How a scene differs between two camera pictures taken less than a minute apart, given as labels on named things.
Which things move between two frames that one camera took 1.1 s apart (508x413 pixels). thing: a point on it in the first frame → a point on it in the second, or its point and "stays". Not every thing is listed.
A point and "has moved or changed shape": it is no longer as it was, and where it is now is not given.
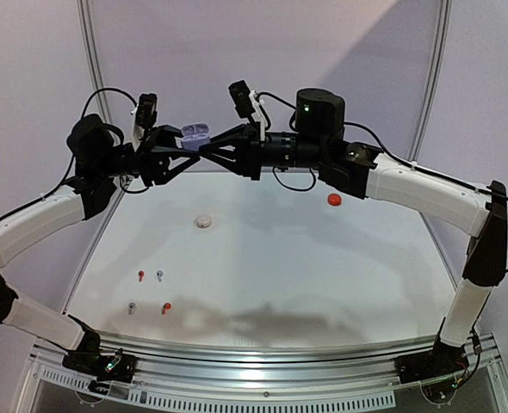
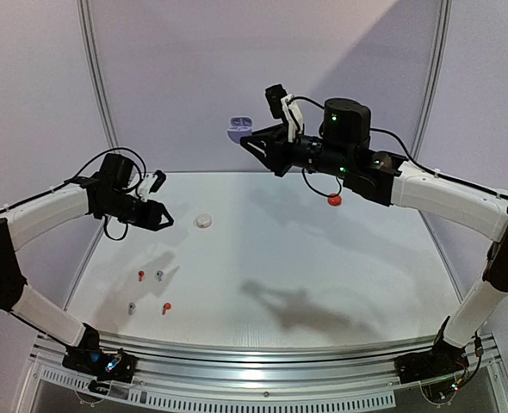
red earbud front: [166, 306] stays
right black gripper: [253, 151] → [281, 151]
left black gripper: [152, 159] → [151, 218]
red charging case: [334, 200] stays
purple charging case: [194, 135] has moved or changed shape
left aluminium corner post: [91, 46] stays
